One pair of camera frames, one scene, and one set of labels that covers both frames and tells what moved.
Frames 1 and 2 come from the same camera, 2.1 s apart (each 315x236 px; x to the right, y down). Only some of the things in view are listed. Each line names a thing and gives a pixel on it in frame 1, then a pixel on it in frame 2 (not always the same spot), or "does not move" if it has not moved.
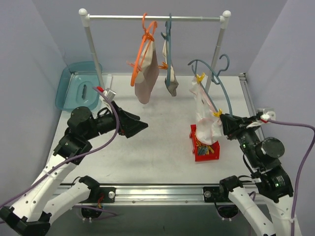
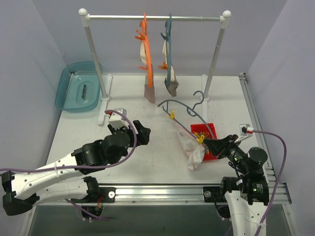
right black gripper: [236, 129] → [224, 145]
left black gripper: [122, 120] → [134, 135]
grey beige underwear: [173, 85] does not move
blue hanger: [168, 37] does not move
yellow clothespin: [199, 78] → [172, 116]
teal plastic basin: [75, 87] does not move
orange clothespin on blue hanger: [164, 66] does not move
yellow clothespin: [218, 113] → [201, 138]
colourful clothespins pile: [204, 149] → [201, 135]
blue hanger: [206, 92] → [167, 112]
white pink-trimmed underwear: [209, 128] → [195, 151]
